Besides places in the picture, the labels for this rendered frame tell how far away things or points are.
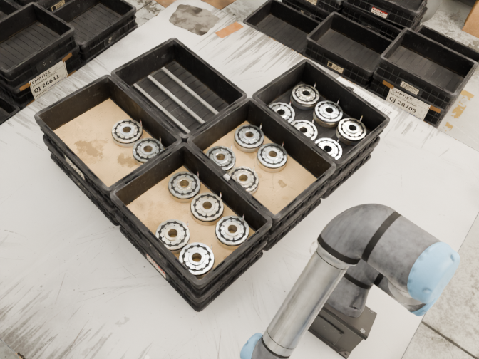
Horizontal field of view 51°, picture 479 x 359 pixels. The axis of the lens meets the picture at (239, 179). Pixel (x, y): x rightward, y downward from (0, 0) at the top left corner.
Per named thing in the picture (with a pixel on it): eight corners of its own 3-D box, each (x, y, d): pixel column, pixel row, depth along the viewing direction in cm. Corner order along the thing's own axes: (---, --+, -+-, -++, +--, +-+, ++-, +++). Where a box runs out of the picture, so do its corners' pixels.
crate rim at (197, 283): (274, 225, 147) (275, 221, 145) (199, 290, 134) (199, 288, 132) (184, 144, 161) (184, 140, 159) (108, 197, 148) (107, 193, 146)
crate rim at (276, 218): (336, 169, 160) (338, 165, 158) (274, 225, 147) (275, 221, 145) (249, 100, 174) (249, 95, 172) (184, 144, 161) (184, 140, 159)
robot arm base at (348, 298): (363, 306, 148) (381, 280, 146) (356, 324, 134) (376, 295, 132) (320, 276, 152) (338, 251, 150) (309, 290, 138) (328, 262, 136)
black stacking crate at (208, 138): (329, 186, 168) (337, 167, 159) (269, 239, 155) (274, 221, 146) (246, 118, 182) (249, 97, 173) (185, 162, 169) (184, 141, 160)
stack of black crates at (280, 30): (320, 57, 302) (328, 26, 283) (294, 84, 288) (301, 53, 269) (266, 28, 314) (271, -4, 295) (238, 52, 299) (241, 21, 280)
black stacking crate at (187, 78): (245, 118, 182) (249, 96, 173) (184, 161, 169) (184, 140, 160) (174, 60, 196) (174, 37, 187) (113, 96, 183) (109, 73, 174)
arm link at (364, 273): (345, 256, 148) (370, 219, 145) (383, 285, 143) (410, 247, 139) (331, 261, 138) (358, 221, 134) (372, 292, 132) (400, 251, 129)
